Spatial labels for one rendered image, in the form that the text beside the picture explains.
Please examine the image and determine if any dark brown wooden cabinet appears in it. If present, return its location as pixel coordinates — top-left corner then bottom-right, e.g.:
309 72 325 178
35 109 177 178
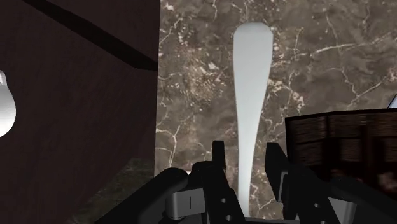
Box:
0 0 162 224

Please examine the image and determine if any dark brown wooden box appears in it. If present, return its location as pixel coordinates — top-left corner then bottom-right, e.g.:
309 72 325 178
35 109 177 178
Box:
284 108 397 199

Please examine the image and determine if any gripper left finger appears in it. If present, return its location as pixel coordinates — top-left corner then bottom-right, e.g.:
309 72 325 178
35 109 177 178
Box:
94 140 246 224

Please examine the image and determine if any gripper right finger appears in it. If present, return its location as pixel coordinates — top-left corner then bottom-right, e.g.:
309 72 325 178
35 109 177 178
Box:
265 142 397 224

